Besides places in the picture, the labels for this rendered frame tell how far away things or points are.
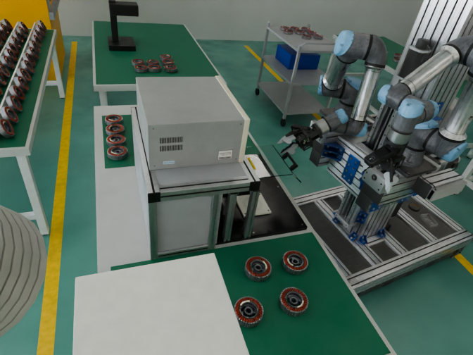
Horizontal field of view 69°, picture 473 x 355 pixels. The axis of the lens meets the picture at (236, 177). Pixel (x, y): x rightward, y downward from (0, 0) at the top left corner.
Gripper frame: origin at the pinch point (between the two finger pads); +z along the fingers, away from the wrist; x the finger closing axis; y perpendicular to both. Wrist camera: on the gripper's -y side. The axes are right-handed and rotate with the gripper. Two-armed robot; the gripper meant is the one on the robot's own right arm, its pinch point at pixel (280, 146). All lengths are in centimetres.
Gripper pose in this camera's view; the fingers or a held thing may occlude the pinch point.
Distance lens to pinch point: 175.2
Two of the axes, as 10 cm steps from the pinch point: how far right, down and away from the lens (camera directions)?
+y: 3.1, 6.1, -7.3
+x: 3.7, 6.3, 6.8
